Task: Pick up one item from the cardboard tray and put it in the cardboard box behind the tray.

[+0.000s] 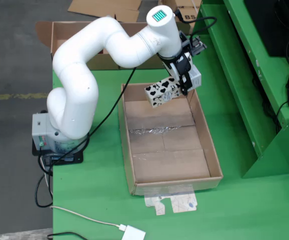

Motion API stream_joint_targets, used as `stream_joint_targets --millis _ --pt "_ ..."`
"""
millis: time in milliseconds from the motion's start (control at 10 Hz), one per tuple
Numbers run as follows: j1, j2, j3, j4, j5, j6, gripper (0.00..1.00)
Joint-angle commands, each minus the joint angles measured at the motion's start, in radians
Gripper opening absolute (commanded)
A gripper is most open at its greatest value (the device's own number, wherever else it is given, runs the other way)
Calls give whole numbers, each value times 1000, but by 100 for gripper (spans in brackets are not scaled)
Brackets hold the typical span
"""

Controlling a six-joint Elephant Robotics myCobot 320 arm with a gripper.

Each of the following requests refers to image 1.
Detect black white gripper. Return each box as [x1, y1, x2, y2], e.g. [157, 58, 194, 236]
[157, 50, 194, 97]

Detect cow print white carton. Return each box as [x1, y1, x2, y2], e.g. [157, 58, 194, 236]
[144, 66, 202, 109]

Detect grey robot base box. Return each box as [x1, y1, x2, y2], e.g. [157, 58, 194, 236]
[31, 112, 89, 155]

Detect BS printed cardboard box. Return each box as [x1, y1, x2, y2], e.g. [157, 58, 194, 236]
[178, 6, 198, 23]

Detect large shallow cardboard tray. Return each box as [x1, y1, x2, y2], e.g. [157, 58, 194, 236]
[118, 80, 224, 196]

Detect opened flat cardboard box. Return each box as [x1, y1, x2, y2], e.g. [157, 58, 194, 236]
[67, 0, 142, 23]

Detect cardboard box with round flap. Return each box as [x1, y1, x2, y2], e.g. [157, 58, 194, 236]
[35, 20, 121, 72]

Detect black monitor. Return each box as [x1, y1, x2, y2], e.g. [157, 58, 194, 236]
[243, 0, 289, 58]

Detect flattened printed carton piece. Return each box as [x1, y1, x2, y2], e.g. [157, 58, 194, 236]
[143, 191, 199, 216]

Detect white adapter block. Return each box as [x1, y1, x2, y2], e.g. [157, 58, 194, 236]
[121, 224, 147, 240]

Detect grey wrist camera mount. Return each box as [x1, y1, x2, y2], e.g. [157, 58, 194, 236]
[179, 31, 208, 57]

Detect green metal shelf frame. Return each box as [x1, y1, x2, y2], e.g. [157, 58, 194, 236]
[191, 0, 289, 180]

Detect short black looped cable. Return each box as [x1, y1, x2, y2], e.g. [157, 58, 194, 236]
[173, 8, 218, 39]

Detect strapped brown cardboard box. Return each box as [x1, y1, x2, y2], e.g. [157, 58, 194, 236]
[175, 0, 203, 9]

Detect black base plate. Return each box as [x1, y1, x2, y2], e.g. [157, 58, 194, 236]
[31, 138, 85, 166]

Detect thin white floor cable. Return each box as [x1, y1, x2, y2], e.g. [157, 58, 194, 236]
[40, 157, 54, 196]

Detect black floor cable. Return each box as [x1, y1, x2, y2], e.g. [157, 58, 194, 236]
[34, 162, 54, 208]

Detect black cable under adapter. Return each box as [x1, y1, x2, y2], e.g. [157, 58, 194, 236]
[46, 231, 88, 240]

